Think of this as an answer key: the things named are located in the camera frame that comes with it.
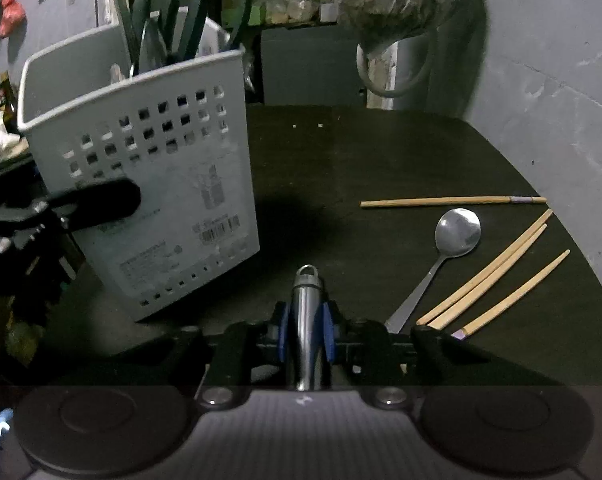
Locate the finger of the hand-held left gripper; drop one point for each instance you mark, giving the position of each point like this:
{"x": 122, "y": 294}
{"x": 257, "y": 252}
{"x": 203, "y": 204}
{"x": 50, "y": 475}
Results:
{"x": 106, "y": 205}

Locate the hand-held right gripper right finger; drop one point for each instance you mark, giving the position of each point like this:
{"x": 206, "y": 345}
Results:
{"x": 329, "y": 335}

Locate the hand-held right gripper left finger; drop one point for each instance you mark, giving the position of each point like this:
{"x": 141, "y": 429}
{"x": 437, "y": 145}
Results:
{"x": 285, "y": 335}

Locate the white perforated utensil basket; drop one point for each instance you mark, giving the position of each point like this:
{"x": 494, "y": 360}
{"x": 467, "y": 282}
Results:
{"x": 171, "y": 260}

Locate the wooden chopstick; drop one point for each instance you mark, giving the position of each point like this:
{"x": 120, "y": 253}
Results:
{"x": 486, "y": 267}
{"x": 491, "y": 277}
{"x": 431, "y": 202}
{"x": 521, "y": 292}

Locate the dark green scissors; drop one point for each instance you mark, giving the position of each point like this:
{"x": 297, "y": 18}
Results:
{"x": 195, "y": 15}

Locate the dark glass bottle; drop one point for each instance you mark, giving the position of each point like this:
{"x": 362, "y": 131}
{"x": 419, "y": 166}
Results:
{"x": 6, "y": 97}

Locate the steel spoon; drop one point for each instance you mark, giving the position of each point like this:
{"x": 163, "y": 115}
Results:
{"x": 458, "y": 232}

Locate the red plastic bag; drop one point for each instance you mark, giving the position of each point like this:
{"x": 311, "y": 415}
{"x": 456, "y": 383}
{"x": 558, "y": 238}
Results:
{"x": 11, "y": 15}

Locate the grey cabinet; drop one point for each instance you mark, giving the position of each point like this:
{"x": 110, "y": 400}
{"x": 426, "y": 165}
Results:
{"x": 306, "y": 65}

